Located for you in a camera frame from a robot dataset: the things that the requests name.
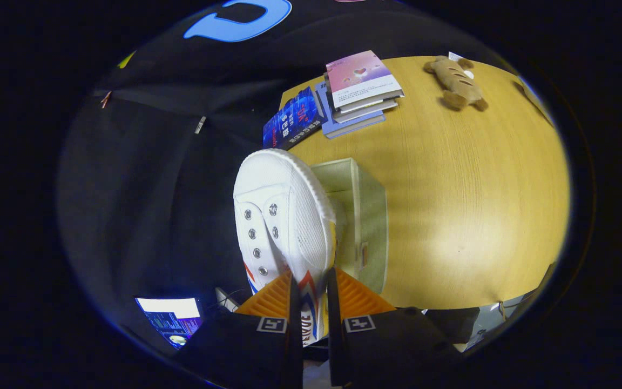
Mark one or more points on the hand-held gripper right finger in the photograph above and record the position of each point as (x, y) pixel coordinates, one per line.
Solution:
(333, 346)

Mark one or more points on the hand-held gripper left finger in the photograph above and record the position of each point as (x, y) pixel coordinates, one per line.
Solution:
(296, 346)

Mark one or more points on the pale green storage box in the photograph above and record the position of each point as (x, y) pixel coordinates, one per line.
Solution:
(373, 227)

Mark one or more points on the white canvas shoe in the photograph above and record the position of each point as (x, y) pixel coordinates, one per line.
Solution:
(284, 205)

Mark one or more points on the small white device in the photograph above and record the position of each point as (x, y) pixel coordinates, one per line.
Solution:
(227, 300)

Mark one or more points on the laptop with lit screen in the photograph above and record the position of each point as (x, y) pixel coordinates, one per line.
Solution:
(173, 321)

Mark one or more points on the dark blue book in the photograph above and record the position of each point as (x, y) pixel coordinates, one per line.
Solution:
(295, 119)

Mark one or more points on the white paperback book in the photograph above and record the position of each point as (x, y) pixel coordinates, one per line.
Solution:
(367, 111)

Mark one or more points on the silver clip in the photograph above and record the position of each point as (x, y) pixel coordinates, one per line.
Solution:
(200, 124)

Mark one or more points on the pink cover book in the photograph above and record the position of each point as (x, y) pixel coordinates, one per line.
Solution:
(359, 75)

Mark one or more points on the brown plush toy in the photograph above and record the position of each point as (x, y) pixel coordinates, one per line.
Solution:
(457, 81)

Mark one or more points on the pink clothespin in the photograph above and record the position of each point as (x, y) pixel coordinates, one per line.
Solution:
(106, 99)

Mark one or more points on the white flat card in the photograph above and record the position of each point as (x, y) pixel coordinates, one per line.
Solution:
(538, 100)

